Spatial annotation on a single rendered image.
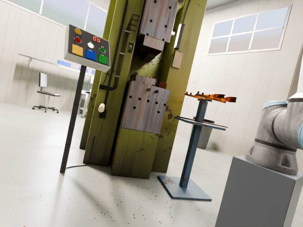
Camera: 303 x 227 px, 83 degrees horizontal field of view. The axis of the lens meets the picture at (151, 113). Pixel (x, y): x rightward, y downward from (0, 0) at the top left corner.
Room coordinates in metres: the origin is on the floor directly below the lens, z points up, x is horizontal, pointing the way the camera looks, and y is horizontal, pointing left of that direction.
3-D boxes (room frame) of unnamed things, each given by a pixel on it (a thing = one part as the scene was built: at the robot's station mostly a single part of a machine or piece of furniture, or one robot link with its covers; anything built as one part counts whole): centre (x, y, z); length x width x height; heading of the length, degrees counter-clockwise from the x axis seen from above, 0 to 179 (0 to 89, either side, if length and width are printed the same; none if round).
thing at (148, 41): (1.88, 0.18, 1.32); 0.42 x 0.20 x 0.10; 16
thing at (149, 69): (2.20, 0.22, 1.37); 0.41 x 0.10 x 0.91; 106
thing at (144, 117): (1.90, 0.13, 0.69); 0.56 x 0.38 x 0.45; 16
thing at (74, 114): (1.45, 0.64, 0.54); 0.04 x 0.04 x 1.08; 16
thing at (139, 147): (1.90, 0.13, 0.23); 0.56 x 0.38 x 0.47; 16
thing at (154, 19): (1.89, 0.14, 1.56); 0.42 x 0.39 x 0.40; 16
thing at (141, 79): (1.88, 0.18, 0.96); 0.42 x 0.20 x 0.09; 16
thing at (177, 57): (1.88, -0.14, 1.27); 0.09 x 0.02 x 0.17; 106
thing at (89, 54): (1.35, 0.56, 1.01); 0.07 x 0.05 x 0.07; 131
